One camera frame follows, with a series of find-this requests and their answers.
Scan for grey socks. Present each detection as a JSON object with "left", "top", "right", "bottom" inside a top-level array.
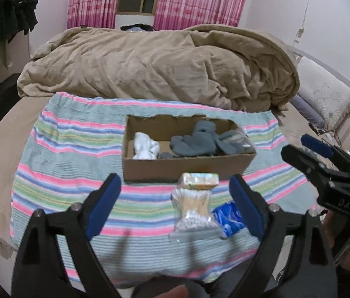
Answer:
[{"left": 170, "top": 120, "right": 237, "bottom": 159}]

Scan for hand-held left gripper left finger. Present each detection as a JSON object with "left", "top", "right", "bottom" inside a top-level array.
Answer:
[{"left": 12, "top": 173, "right": 122, "bottom": 298}]

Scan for striped cloth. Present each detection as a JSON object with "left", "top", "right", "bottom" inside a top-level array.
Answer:
[{"left": 9, "top": 91, "right": 317, "bottom": 290}]

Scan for blue plastic packet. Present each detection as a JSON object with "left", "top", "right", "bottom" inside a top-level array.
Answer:
[{"left": 211, "top": 201, "right": 247, "bottom": 238}]

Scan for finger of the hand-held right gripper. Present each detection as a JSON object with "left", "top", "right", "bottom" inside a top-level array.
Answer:
[
  {"left": 301, "top": 134, "right": 350, "bottom": 171},
  {"left": 281, "top": 145, "right": 350, "bottom": 200}
]

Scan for cardboard box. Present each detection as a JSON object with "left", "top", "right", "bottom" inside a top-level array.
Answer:
[{"left": 122, "top": 114, "right": 257, "bottom": 184}]

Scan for beige duvet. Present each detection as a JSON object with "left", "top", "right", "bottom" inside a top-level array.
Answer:
[{"left": 17, "top": 24, "right": 300, "bottom": 112}]

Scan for dark clothes pile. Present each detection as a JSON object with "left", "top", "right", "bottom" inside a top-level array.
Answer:
[{"left": 120, "top": 23, "right": 157, "bottom": 33}]

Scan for white socks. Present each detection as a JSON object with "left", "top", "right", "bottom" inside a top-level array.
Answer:
[{"left": 133, "top": 132, "right": 160, "bottom": 160}]

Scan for white flower pillow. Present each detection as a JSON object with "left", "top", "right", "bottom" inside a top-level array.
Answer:
[{"left": 296, "top": 56, "right": 350, "bottom": 131}]

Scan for bed headboard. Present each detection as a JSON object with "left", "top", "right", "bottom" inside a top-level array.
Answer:
[{"left": 288, "top": 44, "right": 350, "bottom": 162}]

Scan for yellow tissue packet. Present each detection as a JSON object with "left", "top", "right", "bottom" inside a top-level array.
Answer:
[{"left": 178, "top": 173, "right": 219, "bottom": 190}]

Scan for cotton swab packet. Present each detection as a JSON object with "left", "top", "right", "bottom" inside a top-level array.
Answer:
[{"left": 169, "top": 187, "right": 227, "bottom": 243}]

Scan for pink curtain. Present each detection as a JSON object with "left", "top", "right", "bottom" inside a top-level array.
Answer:
[
  {"left": 153, "top": 0, "right": 252, "bottom": 32},
  {"left": 67, "top": 0, "right": 123, "bottom": 30}
]

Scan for wall cable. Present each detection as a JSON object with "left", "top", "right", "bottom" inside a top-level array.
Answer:
[{"left": 293, "top": 0, "right": 315, "bottom": 48}]

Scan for grey pillow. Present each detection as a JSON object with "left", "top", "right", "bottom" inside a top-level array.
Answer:
[{"left": 289, "top": 94, "right": 323, "bottom": 125}]

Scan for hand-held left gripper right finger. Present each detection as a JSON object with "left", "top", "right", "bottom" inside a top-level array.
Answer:
[{"left": 229, "top": 174, "right": 338, "bottom": 298}]

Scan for clear plastic bag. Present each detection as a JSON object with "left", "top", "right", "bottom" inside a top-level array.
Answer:
[{"left": 221, "top": 127, "right": 255, "bottom": 156}]

